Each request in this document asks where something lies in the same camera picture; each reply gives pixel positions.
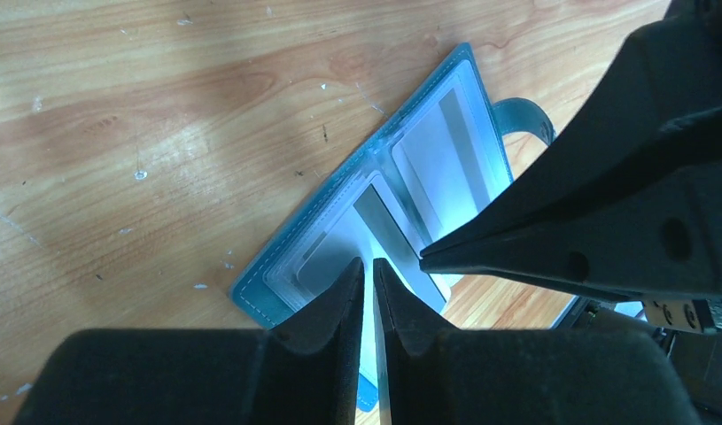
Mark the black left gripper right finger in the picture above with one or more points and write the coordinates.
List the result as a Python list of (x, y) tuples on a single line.
[(432, 372)]

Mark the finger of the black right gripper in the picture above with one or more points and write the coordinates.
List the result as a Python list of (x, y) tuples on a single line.
[(626, 203)]

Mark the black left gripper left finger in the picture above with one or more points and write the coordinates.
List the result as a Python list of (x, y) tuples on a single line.
[(303, 371)]

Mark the teal leather card holder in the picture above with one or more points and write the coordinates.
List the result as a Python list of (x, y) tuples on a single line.
[(268, 291)]

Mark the white card with magnetic stripe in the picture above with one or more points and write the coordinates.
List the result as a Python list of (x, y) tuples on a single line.
[(369, 223)]

